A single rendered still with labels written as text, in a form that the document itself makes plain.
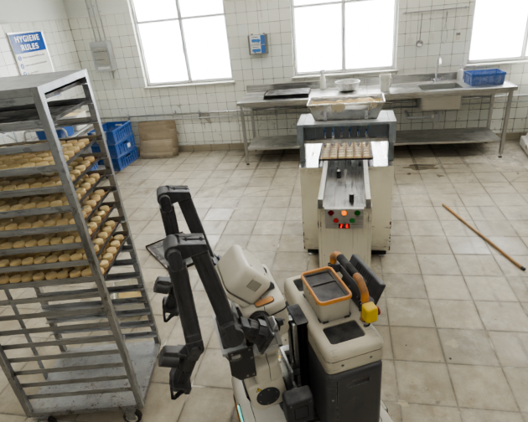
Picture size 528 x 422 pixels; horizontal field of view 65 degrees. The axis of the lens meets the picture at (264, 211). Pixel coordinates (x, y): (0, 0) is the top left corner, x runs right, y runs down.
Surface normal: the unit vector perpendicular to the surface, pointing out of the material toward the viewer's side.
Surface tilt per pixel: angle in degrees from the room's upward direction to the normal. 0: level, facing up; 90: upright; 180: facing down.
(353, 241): 90
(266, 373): 90
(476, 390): 0
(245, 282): 90
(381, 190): 90
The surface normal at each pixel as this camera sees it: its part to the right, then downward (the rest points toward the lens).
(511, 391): -0.09, -0.89
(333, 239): -0.18, 0.45
